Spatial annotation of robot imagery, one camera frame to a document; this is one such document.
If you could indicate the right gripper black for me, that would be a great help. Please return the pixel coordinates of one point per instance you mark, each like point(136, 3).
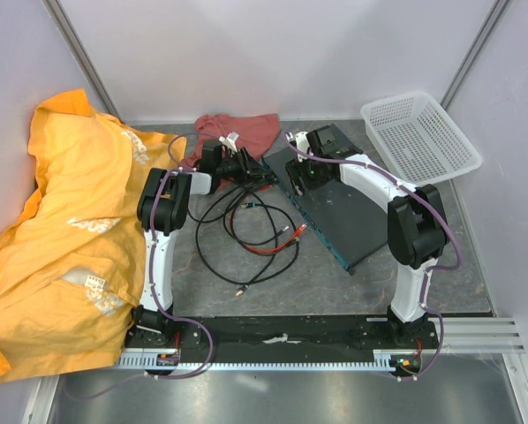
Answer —
point(297, 169)

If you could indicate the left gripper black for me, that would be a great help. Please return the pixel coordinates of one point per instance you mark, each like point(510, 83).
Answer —
point(250, 171)

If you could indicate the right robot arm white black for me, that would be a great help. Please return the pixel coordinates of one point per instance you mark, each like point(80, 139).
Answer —
point(415, 219)

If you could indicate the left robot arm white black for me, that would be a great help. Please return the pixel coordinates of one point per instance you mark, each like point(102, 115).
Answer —
point(162, 210)

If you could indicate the red cloth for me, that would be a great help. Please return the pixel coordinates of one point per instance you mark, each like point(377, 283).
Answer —
point(257, 134)

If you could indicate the white plastic basket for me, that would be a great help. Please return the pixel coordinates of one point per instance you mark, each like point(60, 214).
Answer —
point(418, 140)

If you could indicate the orange cloth bag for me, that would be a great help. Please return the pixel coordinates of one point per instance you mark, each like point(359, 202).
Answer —
point(72, 266)

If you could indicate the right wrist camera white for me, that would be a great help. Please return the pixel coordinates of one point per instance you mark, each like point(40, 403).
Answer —
point(299, 141)

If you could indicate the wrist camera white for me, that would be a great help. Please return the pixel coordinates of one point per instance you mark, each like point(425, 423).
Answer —
point(230, 141)
point(299, 141)

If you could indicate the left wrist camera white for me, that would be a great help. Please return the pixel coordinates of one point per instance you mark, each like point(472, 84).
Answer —
point(230, 141)

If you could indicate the dark network switch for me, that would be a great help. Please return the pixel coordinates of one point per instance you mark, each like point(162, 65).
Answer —
point(349, 225)

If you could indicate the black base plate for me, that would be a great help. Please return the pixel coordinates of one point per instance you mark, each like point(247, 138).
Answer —
point(295, 337)

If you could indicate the white cable duct rail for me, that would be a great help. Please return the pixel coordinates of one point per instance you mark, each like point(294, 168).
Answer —
point(167, 360)

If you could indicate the aluminium frame rail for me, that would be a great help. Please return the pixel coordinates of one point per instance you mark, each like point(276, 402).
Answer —
point(481, 335)

